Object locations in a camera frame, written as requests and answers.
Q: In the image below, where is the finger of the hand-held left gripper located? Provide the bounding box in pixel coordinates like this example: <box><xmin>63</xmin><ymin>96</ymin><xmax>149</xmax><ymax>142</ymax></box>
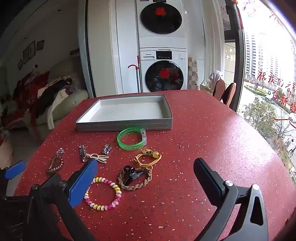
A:
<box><xmin>0</xmin><ymin>160</ymin><xmax>26</xmax><ymax>186</ymax></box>

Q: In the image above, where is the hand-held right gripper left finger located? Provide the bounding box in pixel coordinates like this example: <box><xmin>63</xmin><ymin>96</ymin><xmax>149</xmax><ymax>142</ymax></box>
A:
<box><xmin>25</xmin><ymin>159</ymin><xmax>98</xmax><ymax>241</ymax></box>

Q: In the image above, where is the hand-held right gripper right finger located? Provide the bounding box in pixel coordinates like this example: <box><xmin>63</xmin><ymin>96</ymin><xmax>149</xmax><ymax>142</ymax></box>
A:
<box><xmin>194</xmin><ymin>158</ymin><xmax>270</xmax><ymax>241</ymax></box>

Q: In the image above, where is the long silver hair clip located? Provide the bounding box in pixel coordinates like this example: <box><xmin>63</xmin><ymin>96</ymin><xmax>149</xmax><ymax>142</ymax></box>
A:
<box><xmin>79</xmin><ymin>145</ymin><xmax>89</xmax><ymax>163</ymax></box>

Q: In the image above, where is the brown spiral hair tie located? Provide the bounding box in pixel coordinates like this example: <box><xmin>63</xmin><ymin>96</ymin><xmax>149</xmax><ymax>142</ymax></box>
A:
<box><xmin>46</xmin><ymin>156</ymin><xmax>64</xmax><ymax>175</ymax></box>

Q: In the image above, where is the brown braided bracelet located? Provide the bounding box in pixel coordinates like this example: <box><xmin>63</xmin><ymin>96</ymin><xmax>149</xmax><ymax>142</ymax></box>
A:
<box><xmin>117</xmin><ymin>168</ymin><xmax>152</xmax><ymax>191</ymax></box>

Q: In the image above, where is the black claw clip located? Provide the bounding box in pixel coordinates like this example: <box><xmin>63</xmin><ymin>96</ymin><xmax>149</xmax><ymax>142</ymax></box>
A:
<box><xmin>122</xmin><ymin>165</ymin><xmax>148</xmax><ymax>181</ymax></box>

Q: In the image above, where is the yellow cord bead bracelet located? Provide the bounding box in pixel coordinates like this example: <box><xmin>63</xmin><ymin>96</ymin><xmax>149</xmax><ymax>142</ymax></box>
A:
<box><xmin>134</xmin><ymin>149</ymin><xmax>162</xmax><ymax>168</ymax></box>

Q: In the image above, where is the grey jewelry tray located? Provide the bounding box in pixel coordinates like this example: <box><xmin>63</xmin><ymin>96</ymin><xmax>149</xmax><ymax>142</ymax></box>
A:
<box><xmin>75</xmin><ymin>94</ymin><xmax>173</xmax><ymax>132</ymax></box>

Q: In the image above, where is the beige hair clip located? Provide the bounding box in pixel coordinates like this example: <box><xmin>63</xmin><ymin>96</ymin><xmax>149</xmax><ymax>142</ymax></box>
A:
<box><xmin>87</xmin><ymin>153</ymin><xmax>109</xmax><ymax>165</ymax></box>

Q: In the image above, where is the green glitter bangle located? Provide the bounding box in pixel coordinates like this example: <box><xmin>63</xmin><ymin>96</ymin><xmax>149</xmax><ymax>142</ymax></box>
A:
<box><xmin>117</xmin><ymin>128</ymin><xmax>147</xmax><ymax>151</ymax></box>

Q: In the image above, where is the pile of clothes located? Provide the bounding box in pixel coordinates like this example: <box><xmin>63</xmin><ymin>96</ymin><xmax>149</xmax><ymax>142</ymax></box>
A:
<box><xmin>0</xmin><ymin>72</ymin><xmax>81</xmax><ymax>130</ymax></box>

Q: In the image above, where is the brown chair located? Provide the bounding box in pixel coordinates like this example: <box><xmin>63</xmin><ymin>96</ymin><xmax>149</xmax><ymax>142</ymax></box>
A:
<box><xmin>213</xmin><ymin>79</ymin><xmax>226</xmax><ymax>101</ymax></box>
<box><xmin>222</xmin><ymin>83</ymin><xmax>237</xmax><ymax>107</ymax></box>

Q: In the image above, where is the bag with white cloth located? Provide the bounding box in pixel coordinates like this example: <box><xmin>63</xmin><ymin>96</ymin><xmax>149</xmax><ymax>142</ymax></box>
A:
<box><xmin>200</xmin><ymin>70</ymin><xmax>223</xmax><ymax>95</ymax></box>

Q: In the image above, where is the checkered towel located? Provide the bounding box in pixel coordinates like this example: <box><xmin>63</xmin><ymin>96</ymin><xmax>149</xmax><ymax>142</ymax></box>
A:
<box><xmin>188</xmin><ymin>57</ymin><xmax>199</xmax><ymax>90</ymax></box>

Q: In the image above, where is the tall white cabinet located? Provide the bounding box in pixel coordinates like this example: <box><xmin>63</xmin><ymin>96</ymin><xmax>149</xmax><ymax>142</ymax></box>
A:
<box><xmin>87</xmin><ymin>0</ymin><xmax>140</xmax><ymax>98</ymax></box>

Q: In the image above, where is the multicolour spiral hair tie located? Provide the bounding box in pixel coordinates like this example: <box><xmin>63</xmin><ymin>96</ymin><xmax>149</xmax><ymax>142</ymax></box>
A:
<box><xmin>84</xmin><ymin>176</ymin><xmax>122</xmax><ymax>211</ymax></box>

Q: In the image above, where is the red-handled mop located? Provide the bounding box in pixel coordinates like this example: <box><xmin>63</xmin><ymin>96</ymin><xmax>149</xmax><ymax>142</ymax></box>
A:
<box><xmin>128</xmin><ymin>57</ymin><xmax>142</xmax><ymax>93</ymax></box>

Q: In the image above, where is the large picture frame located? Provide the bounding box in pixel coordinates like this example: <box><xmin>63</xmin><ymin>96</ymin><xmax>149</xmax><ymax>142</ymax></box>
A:
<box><xmin>23</xmin><ymin>41</ymin><xmax>36</xmax><ymax>61</ymax></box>

